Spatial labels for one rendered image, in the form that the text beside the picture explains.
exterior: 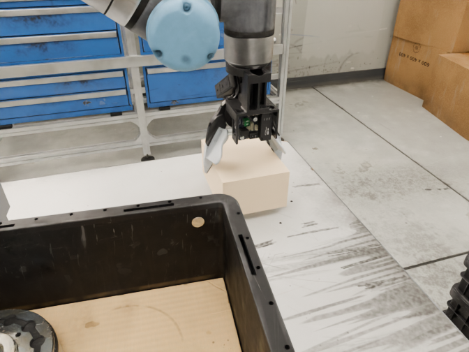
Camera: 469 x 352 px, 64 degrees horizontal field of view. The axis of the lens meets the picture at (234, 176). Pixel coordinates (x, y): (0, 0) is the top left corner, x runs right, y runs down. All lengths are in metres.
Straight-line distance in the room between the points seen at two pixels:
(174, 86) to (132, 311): 1.80
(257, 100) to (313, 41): 2.76
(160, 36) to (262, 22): 0.20
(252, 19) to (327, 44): 2.85
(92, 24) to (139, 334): 1.76
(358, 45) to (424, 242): 2.11
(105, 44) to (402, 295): 1.76
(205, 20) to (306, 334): 0.40
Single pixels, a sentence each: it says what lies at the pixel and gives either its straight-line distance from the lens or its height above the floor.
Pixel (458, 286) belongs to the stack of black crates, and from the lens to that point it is 1.15.
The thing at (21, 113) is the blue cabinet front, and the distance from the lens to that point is 2.19.
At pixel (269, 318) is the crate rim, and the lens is 0.26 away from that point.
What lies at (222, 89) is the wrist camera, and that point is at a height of 0.91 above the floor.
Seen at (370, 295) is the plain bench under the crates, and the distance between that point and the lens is 0.60.
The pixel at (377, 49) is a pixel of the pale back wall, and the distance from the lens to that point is 3.69.
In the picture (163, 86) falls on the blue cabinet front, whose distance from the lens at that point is 2.12.
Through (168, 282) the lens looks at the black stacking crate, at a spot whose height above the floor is 0.83.
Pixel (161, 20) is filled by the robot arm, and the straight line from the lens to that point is 0.40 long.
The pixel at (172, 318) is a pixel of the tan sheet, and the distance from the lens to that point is 0.39.
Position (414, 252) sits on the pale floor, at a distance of 1.80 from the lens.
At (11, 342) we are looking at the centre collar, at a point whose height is 0.87.
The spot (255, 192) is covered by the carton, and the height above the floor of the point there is 0.76.
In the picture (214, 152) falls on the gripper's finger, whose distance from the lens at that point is 0.65.
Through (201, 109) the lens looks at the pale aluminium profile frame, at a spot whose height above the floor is 0.28.
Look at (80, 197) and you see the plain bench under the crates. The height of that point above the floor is 0.70.
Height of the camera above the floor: 1.14
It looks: 33 degrees down
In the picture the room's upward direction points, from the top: straight up
